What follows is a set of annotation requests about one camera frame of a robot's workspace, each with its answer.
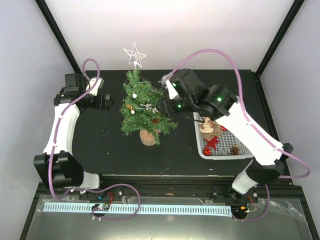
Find white plastic perforated basket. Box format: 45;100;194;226
193;112;253;160

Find right black frame post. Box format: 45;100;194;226
255;0;305;78

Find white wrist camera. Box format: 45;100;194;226
159;73;179;100
85;77;105;96

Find red santa hat ornament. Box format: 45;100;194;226
220;126;228;131

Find burlap bow ornament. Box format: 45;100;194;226
209;126;223;140

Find red star ornament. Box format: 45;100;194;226
205;136;220;151

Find red gift box ornament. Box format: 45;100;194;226
203;147;211;156

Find small green christmas tree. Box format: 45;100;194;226
119;69;178;145

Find dark brown pinecone ornament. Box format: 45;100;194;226
151;118;161;124

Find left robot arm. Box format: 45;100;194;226
33;73;113;200

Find left black frame post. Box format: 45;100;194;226
35;0;81;74

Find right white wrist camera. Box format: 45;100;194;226
159;73;179;100

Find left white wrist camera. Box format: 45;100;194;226
85;77;105;96

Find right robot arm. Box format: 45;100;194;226
160;69;294;202

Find white ball string lights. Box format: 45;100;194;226
129;79;166;115

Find silver star ornament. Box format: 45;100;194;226
123;41;148;69

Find white slotted cable duct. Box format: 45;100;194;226
42;202;232;217

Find wooden snowman ornament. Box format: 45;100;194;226
199;117;215;134

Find black frame post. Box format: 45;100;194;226
255;0;305;78
35;0;81;74

